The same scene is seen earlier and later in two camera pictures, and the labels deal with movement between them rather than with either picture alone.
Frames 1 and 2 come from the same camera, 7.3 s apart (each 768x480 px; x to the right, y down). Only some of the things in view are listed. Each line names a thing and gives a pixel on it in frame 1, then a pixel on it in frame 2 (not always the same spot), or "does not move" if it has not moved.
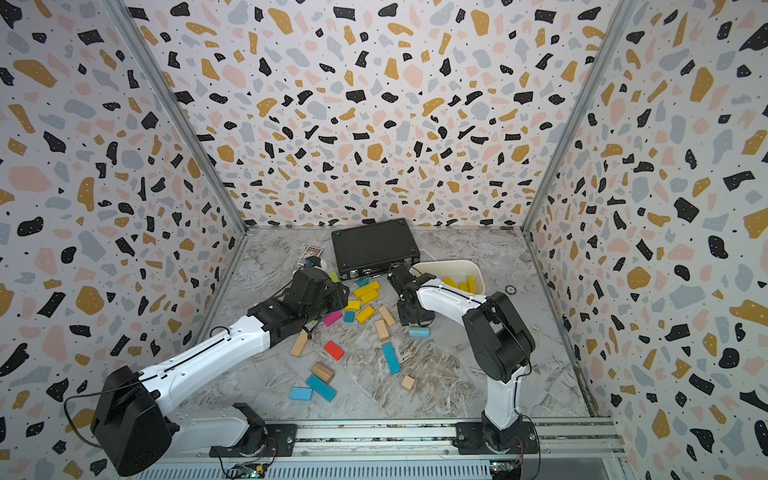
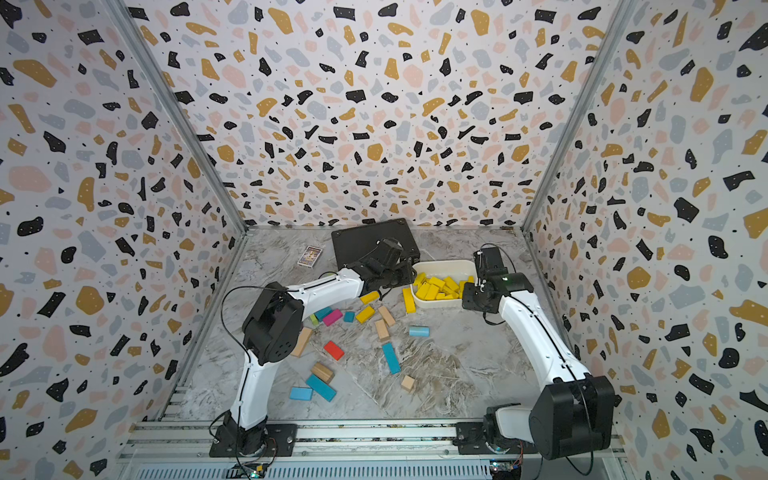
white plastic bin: [460, 274] does not move
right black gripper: [407, 321] -> [468, 289]
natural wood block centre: [382, 330] does not move
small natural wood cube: [408, 382] does not move
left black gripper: [340, 298] -> [408, 273]
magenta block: [332, 318] does not move
